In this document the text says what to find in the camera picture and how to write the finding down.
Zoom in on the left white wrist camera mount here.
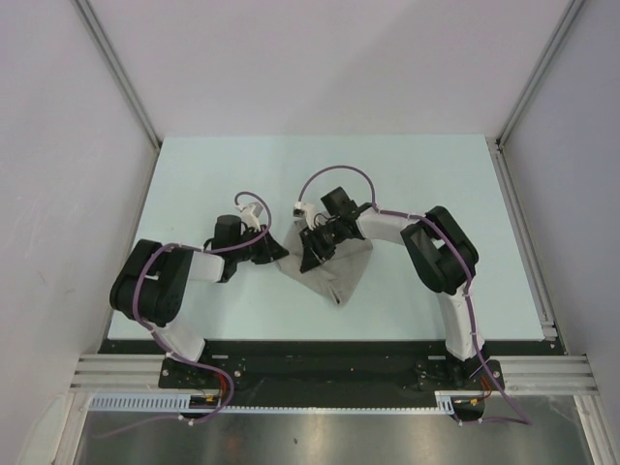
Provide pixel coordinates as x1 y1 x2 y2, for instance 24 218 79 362
237 202 264 232

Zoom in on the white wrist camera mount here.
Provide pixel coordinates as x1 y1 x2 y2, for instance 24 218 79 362
237 202 264 232
293 201 317 220

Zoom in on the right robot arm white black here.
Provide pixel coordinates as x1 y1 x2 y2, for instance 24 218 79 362
294 187 484 388

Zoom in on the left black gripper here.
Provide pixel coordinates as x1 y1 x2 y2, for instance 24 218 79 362
232 224 288 264

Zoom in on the aluminium front rail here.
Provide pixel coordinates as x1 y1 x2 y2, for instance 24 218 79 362
71 355 598 395

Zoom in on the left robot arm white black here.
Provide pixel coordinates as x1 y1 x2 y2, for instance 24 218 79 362
109 215 289 388

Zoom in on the aluminium frame post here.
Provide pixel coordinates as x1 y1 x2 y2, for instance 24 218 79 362
71 0 163 154
495 0 589 150

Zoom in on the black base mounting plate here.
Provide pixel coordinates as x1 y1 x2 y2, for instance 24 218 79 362
99 340 565 409

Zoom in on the white slotted cable duct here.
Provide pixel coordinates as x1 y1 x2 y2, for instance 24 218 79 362
88 392 454 415

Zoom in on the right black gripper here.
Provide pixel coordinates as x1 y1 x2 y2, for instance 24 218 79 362
300 218 347 273

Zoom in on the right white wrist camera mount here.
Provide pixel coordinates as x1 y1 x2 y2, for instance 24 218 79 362
293 201 317 220

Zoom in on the left aluminium frame post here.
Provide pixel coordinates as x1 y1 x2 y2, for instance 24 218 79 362
71 0 163 154

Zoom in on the right aluminium frame post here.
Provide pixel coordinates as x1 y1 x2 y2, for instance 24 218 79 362
495 0 589 150

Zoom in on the grey cloth napkin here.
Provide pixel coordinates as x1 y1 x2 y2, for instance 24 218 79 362
276 220 373 306

